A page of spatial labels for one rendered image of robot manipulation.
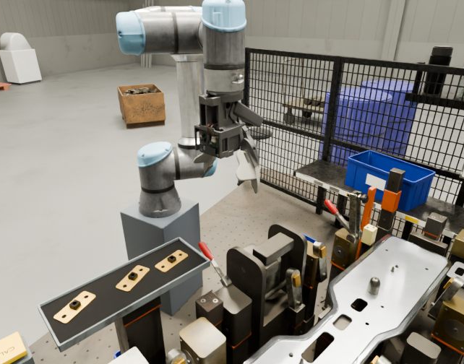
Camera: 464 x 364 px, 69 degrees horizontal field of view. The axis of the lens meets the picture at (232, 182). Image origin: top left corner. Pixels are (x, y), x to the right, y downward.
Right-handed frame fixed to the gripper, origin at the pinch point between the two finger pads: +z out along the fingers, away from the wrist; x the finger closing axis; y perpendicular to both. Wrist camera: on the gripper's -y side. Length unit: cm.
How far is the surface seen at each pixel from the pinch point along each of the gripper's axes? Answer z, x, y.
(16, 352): 23, -14, 45
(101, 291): 23.3, -16.3, 26.2
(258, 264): 20.7, 6.6, -2.0
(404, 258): 39, 28, -55
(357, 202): 22, 11, -48
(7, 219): 139, -290, -12
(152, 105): 102, -421, -280
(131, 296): 23.3, -9.8, 22.6
